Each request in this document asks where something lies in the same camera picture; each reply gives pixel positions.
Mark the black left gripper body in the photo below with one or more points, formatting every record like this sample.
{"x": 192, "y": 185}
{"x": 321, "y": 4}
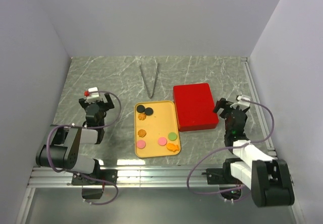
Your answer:
{"x": 102, "y": 111}

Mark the black sandwich cookie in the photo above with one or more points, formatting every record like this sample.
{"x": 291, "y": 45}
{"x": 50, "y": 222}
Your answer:
{"x": 140, "y": 108}
{"x": 148, "y": 111}

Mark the yellow cookie tray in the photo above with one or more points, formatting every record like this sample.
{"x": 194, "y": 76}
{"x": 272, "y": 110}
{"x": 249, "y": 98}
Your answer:
{"x": 159, "y": 124}

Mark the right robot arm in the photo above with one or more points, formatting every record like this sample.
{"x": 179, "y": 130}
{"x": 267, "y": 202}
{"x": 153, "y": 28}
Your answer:
{"x": 267, "y": 178}

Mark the red cookie box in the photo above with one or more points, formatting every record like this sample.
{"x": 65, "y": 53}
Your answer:
{"x": 196, "y": 127}

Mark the small flower butter cookie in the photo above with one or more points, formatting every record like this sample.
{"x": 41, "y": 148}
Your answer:
{"x": 141, "y": 116}

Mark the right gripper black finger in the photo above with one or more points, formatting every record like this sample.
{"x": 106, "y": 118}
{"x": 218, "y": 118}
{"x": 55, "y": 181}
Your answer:
{"x": 244, "y": 106}
{"x": 219, "y": 104}

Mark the aluminium table rail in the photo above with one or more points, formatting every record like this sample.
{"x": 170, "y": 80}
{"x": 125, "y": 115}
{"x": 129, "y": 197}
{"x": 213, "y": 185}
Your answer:
{"x": 138, "y": 176}

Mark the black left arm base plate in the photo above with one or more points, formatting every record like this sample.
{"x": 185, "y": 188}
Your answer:
{"x": 106, "y": 175}

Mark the orange fish cookie under stack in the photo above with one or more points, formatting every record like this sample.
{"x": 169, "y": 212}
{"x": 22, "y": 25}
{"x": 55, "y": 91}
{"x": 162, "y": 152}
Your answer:
{"x": 172, "y": 147}

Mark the pink sandwich cookie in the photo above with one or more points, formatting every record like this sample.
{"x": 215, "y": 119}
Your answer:
{"x": 162, "y": 141}
{"x": 140, "y": 144}

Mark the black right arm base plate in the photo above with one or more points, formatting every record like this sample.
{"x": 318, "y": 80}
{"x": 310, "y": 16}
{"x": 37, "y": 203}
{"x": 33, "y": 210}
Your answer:
{"x": 214, "y": 178}

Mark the white red left wrist camera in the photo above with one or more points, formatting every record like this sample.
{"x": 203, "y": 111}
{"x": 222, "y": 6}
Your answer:
{"x": 92, "y": 95}

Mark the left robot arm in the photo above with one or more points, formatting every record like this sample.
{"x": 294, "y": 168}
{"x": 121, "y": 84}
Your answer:
{"x": 60, "y": 147}

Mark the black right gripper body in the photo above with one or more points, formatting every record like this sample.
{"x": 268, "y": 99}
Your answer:
{"x": 228, "y": 112}

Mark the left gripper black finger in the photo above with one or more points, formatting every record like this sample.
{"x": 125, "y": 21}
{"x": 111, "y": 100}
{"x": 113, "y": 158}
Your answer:
{"x": 83, "y": 103}
{"x": 109, "y": 103}

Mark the red box lid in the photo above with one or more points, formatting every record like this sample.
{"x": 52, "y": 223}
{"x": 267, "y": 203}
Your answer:
{"x": 194, "y": 104}

